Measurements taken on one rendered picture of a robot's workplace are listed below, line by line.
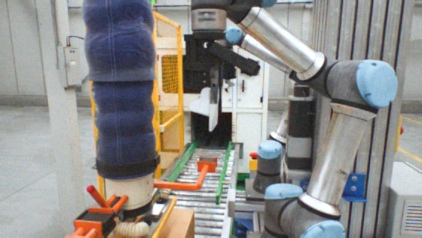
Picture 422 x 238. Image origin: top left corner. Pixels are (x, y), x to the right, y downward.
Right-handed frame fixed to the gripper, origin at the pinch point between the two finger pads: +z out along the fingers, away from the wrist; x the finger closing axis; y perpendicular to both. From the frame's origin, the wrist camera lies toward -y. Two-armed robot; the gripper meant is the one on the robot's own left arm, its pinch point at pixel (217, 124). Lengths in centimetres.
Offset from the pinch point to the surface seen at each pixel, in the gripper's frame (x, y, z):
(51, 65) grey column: -145, 139, -11
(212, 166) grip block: -62, 8, 33
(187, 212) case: -63, 20, 58
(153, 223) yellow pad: -30, 26, 44
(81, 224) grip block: -7, 39, 32
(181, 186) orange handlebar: -39, 17, 33
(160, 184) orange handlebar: -39, 25, 33
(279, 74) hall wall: -957, -126, 30
